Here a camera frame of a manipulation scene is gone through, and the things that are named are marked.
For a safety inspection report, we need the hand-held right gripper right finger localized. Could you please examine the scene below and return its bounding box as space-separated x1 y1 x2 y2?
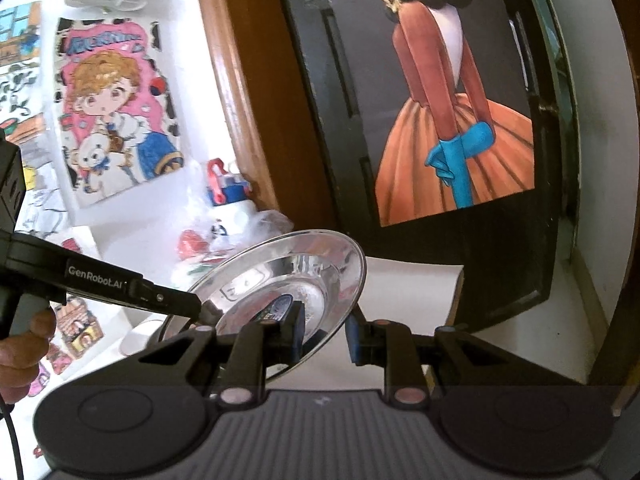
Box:
346 310 506 406

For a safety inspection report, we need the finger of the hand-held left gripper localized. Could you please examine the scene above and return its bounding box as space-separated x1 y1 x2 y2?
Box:
142 280 221 323

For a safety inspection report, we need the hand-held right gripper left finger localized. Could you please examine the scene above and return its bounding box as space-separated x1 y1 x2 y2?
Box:
136 302 307 406

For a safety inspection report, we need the steel plate with blue sticker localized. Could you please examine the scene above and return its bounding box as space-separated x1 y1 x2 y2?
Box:
160 230 367 381

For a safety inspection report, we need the person's left hand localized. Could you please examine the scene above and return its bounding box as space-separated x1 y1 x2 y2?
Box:
0 309 57 402

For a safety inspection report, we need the line sketch drawing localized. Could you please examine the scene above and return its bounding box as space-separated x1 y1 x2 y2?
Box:
15 185 71 236

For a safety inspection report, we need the colourful houses drawing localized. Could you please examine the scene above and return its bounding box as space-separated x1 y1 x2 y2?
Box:
15 225 108 401

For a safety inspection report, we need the clear plastic bag of food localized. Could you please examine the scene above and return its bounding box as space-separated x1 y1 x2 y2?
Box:
170 210 296 291

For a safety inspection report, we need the white bottle with red-blue lid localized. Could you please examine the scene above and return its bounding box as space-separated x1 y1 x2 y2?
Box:
206 159 261 241

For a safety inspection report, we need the dark wooden door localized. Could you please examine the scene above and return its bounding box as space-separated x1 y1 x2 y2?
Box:
270 0 576 333

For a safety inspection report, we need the cartoon girl drawing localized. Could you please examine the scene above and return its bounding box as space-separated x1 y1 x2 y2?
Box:
52 17 186 208

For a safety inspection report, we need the colourful street scene drawing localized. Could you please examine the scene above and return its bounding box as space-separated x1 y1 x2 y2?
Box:
0 0 46 161

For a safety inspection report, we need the black cable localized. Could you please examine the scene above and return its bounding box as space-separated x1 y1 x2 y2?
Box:
0 399 25 480

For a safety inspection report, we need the brown wooden door frame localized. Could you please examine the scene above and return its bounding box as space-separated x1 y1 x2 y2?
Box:
192 0 336 231

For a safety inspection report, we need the wall poster of orange dress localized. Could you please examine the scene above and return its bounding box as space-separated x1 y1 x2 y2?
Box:
272 0 538 228

